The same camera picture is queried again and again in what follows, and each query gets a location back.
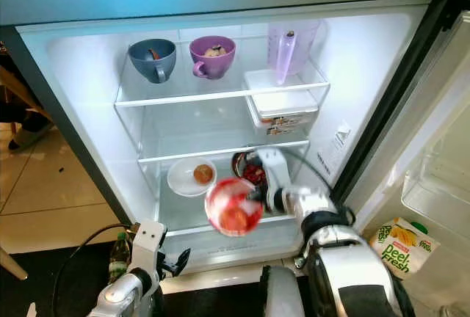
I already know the silver robot leg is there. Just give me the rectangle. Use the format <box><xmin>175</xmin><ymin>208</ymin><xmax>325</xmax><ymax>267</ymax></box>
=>
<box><xmin>259</xmin><ymin>264</ymin><xmax>311</xmax><ymax>317</ymax></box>

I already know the green white juice carton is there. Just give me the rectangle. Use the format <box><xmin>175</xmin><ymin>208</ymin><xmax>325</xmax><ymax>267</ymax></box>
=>
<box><xmin>369</xmin><ymin>217</ymin><xmax>442</xmax><ymax>282</ymax></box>

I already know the glass fridge shelf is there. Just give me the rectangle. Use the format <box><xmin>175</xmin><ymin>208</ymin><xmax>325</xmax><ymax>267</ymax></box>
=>
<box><xmin>134</xmin><ymin>123</ymin><xmax>333</xmax><ymax>165</ymax></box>
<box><xmin>114</xmin><ymin>59</ymin><xmax>333</xmax><ymax>109</ymax></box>

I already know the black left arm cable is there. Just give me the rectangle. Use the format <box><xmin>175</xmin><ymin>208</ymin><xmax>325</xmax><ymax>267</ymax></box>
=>
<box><xmin>51</xmin><ymin>223</ymin><xmax>134</xmax><ymax>317</ymax></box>

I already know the purple clear pitcher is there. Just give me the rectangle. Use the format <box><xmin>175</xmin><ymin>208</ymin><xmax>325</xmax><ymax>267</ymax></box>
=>
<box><xmin>267</xmin><ymin>19</ymin><xmax>322</xmax><ymax>87</ymax></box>

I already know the clear bottle green cap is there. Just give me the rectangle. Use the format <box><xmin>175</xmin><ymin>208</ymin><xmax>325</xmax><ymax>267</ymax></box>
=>
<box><xmin>107</xmin><ymin>230</ymin><xmax>132</xmax><ymax>285</ymax></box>

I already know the white fridge cabinet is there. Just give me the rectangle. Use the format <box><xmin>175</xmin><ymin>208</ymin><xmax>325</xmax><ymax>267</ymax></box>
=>
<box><xmin>0</xmin><ymin>0</ymin><xmax>452</xmax><ymax>277</ymax></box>

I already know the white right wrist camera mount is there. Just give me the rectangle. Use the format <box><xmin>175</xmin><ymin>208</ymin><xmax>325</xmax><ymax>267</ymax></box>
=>
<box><xmin>256</xmin><ymin>147</ymin><xmax>292</xmax><ymax>211</ymax></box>

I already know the clear fridge drawer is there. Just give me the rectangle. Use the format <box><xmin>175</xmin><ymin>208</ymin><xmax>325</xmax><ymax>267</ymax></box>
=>
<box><xmin>158</xmin><ymin>216</ymin><xmax>306</xmax><ymax>268</ymax></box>

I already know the person in pink shirt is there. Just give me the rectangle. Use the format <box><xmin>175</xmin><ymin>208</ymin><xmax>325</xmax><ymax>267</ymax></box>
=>
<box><xmin>0</xmin><ymin>49</ymin><xmax>57</xmax><ymax>152</ymax></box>

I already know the white bowl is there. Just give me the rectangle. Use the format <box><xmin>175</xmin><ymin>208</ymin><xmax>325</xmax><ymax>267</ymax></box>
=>
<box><xmin>166</xmin><ymin>158</ymin><xmax>218</xmax><ymax>199</ymax></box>

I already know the clear container white lid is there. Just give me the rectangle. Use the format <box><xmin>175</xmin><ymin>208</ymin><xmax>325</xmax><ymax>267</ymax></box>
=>
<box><xmin>242</xmin><ymin>68</ymin><xmax>330</xmax><ymax>139</ymax></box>

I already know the purple cup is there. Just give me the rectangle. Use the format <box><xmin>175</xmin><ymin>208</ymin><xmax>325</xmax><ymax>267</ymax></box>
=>
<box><xmin>189</xmin><ymin>35</ymin><xmax>238</xmax><ymax>81</ymax></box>

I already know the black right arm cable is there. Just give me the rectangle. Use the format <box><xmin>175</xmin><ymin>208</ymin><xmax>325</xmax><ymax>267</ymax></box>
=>
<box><xmin>279</xmin><ymin>147</ymin><xmax>346</xmax><ymax>204</ymax></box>

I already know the black floor mat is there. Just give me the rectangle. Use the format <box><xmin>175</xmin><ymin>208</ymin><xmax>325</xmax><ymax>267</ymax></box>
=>
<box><xmin>0</xmin><ymin>247</ymin><xmax>309</xmax><ymax>317</ymax></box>

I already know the brown round food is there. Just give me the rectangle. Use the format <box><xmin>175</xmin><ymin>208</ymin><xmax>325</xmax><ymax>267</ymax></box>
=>
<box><xmin>193</xmin><ymin>164</ymin><xmax>214</xmax><ymax>186</ymax></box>

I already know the orange round fruit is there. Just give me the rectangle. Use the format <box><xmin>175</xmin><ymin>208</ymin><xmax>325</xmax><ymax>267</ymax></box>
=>
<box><xmin>219</xmin><ymin>205</ymin><xmax>250</xmax><ymax>234</ymax></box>

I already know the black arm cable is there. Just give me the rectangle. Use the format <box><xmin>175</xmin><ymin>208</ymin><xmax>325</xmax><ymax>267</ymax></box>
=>
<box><xmin>279</xmin><ymin>147</ymin><xmax>346</xmax><ymax>204</ymax></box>
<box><xmin>51</xmin><ymin>223</ymin><xmax>134</xmax><ymax>317</ymax></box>

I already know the blue grey cup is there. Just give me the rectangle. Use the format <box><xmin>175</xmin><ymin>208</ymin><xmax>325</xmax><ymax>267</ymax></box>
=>
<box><xmin>127</xmin><ymin>38</ymin><xmax>178</xmax><ymax>85</ymax></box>

